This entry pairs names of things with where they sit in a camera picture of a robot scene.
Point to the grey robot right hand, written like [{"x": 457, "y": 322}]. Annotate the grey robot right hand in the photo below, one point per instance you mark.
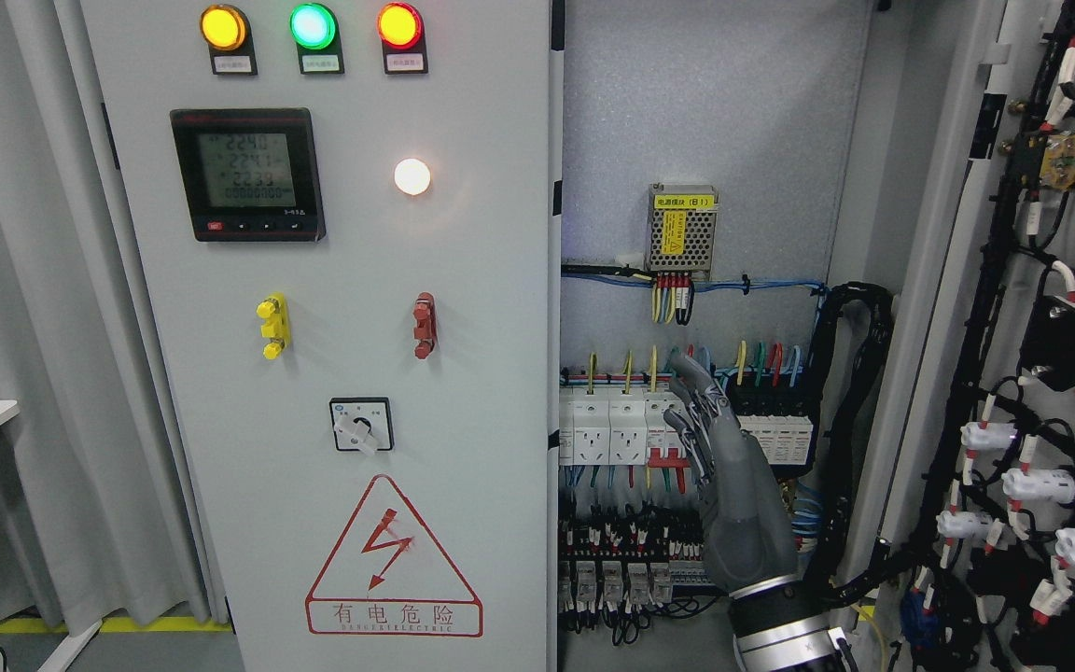
[{"x": 748, "y": 539}]

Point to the grey cabinet door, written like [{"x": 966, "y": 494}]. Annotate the grey cabinet door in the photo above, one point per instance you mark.
[
  {"x": 471, "y": 422},
  {"x": 960, "y": 549}
]

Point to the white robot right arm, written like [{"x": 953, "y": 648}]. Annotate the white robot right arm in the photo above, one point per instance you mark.
[{"x": 780, "y": 624}]

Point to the red indicator lamp left door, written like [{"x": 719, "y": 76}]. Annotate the red indicator lamp left door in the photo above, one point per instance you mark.
[{"x": 401, "y": 29}]

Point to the green indicator lamp left door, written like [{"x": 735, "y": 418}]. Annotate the green indicator lamp left door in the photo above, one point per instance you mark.
[{"x": 317, "y": 38}]

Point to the yellow indicator lamp left door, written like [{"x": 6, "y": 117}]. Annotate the yellow indicator lamp left door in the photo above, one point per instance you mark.
[{"x": 226, "y": 32}]

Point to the black surge protector module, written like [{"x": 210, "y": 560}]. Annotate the black surge protector module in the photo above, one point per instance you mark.
[{"x": 780, "y": 415}]

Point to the lower relay terminal row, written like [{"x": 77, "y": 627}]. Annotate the lower relay terminal row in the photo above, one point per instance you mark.
[{"x": 629, "y": 560}]

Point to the white circuit breaker row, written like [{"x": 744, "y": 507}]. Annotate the white circuit breaker row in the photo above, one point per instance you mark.
[{"x": 613, "y": 427}]

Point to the metal mesh power supply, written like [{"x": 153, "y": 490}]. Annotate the metal mesh power supply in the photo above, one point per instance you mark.
[{"x": 682, "y": 222}]

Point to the red electric hazard warning sticker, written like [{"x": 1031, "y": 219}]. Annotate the red electric hazard warning sticker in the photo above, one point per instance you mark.
[{"x": 388, "y": 576}]

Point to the white indicator lamp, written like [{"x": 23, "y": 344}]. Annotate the white indicator lamp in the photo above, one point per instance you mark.
[{"x": 412, "y": 176}]

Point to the black digital power meter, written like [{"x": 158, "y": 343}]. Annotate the black digital power meter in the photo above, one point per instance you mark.
[{"x": 249, "y": 175}]

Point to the grey curtain left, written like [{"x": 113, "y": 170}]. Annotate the grey curtain left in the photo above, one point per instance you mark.
[{"x": 96, "y": 507}]

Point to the red terminal post block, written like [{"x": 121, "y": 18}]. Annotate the red terminal post block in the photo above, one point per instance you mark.
[{"x": 425, "y": 328}]

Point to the rotary selector switch left door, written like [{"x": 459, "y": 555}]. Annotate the rotary selector switch left door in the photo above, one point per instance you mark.
[{"x": 362, "y": 425}]

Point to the yellow terminal post block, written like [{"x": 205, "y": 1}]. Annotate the yellow terminal post block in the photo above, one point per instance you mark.
[{"x": 275, "y": 329}]

